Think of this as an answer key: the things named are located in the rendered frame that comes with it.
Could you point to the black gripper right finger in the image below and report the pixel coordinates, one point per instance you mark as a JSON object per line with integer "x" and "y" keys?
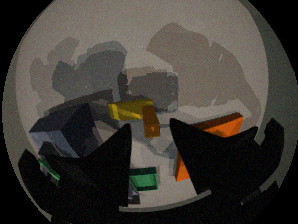
{"x": 206, "y": 155}

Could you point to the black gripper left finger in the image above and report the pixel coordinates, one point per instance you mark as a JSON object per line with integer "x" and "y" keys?
{"x": 106, "y": 169}

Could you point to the red-headed metal pin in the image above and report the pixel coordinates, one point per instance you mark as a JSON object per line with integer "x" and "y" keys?
{"x": 45, "y": 170}

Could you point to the green tray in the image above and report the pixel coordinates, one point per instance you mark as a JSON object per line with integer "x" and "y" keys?
{"x": 142, "y": 172}
{"x": 144, "y": 180}

